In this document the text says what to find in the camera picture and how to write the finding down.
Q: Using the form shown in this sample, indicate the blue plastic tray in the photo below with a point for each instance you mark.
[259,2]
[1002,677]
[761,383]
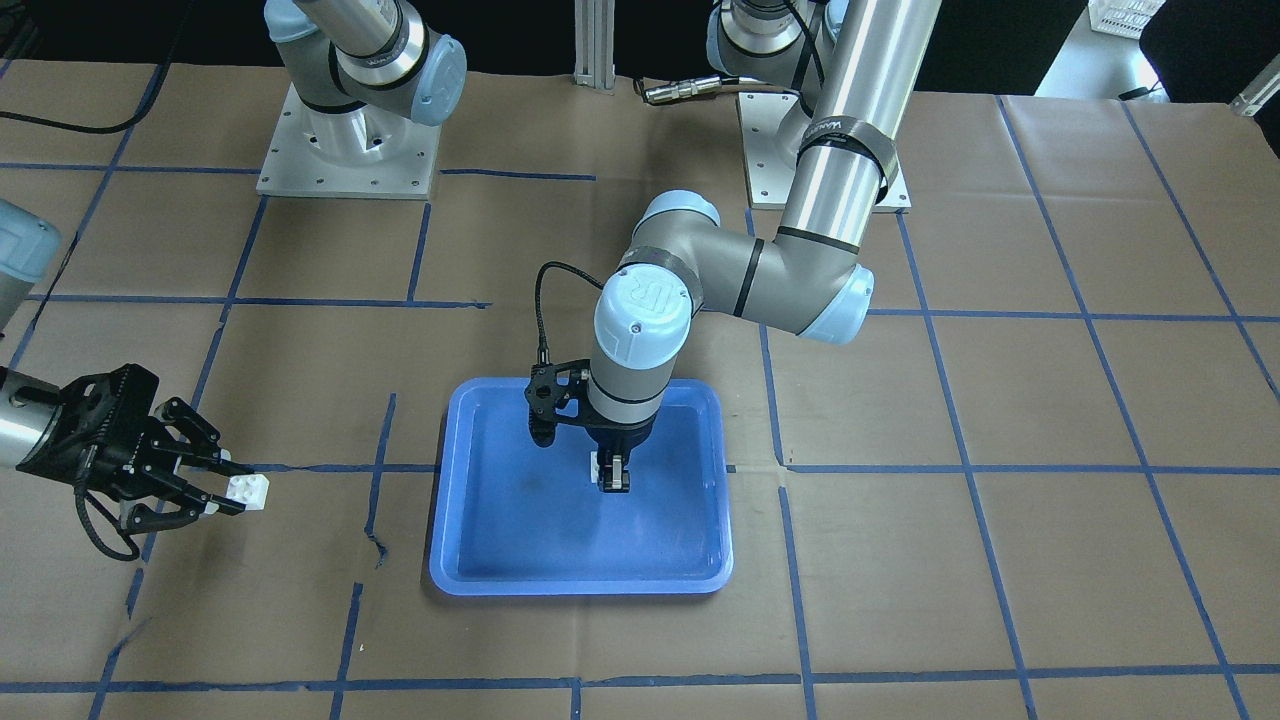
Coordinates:
[514,519]

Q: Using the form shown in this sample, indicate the aluminium frame post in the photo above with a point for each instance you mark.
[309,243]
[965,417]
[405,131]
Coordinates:
[593,33]

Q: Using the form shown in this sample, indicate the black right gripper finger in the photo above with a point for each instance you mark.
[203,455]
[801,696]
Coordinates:
[152,500]
[177,430]

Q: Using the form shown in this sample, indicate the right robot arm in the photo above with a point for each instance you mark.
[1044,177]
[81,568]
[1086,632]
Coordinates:
[371,86]

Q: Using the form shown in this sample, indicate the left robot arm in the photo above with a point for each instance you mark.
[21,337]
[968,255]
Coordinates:
[851,67]

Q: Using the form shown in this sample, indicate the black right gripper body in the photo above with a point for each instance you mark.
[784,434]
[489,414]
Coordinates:
[108,446]

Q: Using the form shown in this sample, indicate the brown paper table cover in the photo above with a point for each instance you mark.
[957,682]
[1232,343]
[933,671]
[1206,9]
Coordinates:
[1010,455]

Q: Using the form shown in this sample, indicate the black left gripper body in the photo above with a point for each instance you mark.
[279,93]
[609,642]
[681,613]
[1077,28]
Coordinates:
[618,435]

